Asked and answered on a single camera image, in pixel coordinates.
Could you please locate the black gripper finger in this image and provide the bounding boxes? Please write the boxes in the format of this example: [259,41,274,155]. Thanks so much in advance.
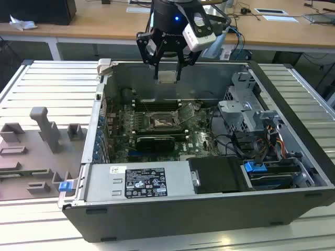
[175,49,200,81]
[136,31,163,81]

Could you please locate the silver CPU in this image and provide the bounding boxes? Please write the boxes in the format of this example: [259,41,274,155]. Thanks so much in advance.
[157,70,176,85]

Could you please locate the metal socket cover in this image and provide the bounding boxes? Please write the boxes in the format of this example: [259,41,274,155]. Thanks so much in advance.
[177,102,196,126]

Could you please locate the metal locking lever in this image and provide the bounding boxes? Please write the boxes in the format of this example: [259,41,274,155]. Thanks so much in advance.
[179,115,196,126]
[142,100,155,120]

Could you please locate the CPU socket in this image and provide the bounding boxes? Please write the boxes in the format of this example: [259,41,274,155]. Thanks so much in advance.
[145,109,185,133]

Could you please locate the wooden desk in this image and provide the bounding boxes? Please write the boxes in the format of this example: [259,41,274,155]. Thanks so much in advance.
[0,0,335,62]

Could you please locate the grey case latch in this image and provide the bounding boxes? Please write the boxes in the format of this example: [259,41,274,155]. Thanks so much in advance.
[96,59,114,77]

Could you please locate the green motherboard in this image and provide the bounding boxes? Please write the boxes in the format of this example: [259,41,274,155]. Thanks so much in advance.
[104,100,227,163]

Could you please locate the metal drive cage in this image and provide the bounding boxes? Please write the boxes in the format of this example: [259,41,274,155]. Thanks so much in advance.
[217,71,286,133]

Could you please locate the graphics card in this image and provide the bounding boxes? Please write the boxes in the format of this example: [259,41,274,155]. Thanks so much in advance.
[135,134,175,153]

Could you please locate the black plastic shroud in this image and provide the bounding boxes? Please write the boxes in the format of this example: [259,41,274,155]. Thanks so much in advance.
[187,156,251,196]

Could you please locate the white paper sheet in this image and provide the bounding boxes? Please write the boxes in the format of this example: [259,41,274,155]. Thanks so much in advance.
[262,15,298,23]

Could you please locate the crumpled white paper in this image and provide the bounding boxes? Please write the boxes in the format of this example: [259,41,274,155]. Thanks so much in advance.
[9,14,39,31]

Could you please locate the blue disk carrier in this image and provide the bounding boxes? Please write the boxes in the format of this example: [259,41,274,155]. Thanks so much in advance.
[242,161,268,174]

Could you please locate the silver power supply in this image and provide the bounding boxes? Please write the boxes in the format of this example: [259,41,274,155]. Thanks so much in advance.
[84,161,196,204]

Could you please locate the black disk drive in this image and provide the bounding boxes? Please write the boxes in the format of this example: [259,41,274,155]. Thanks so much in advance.
[247,169,302,191]

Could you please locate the clear plastic tray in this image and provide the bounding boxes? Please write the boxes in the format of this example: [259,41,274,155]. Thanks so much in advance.
[302,12,335,26]

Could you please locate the black PC case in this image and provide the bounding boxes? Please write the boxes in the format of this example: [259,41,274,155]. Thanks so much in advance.
[58,58,335,243]

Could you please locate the grey parts rack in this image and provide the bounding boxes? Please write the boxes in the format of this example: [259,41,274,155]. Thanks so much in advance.
[0,106,90,202]

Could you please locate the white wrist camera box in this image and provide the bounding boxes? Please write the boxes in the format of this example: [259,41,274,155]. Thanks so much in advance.
[182,12,217,52]

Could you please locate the desk cable grommet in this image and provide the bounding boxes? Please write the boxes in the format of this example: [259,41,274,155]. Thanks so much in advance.
[254,7,288,15]
[126,6,153,14]

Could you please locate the blue cable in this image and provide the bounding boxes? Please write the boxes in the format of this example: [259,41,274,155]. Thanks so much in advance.
[226,25,247,62]

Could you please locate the thick black wire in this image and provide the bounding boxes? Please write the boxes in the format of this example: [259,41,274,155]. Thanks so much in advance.
[209,106,265,168]

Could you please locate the coloured power wires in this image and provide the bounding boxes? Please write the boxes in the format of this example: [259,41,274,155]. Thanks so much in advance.
[263,124,286,159]

